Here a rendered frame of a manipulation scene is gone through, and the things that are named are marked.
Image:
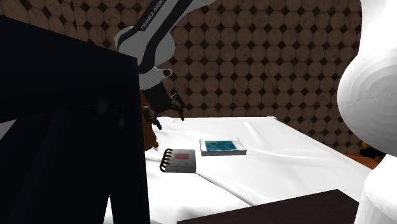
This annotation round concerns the white book with teal cover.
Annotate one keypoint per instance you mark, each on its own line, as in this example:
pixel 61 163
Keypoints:
pixel 221 146

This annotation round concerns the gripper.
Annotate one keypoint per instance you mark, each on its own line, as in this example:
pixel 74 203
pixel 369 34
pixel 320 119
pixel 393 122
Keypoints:
pixel 158 98

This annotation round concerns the grey spiral-bound notebook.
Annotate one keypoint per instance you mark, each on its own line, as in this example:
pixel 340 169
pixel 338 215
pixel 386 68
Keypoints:
pixel 183 160

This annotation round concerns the white bed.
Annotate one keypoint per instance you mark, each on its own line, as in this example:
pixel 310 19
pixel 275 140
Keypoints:
pixel 279 161

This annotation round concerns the brown figure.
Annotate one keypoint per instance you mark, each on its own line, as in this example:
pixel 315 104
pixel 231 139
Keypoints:
pixel 149 136

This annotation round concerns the large white rounded object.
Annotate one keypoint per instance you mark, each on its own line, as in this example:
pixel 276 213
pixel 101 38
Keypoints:
pixel 372 93

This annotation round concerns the orange and black furniture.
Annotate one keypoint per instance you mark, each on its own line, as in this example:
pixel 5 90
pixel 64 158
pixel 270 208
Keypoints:
pixel 367 156

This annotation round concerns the large black furniture piece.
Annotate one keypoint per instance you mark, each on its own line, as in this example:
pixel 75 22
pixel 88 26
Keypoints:
pixel 68 124

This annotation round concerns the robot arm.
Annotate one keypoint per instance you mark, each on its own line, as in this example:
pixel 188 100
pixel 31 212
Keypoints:
pixel 145 43

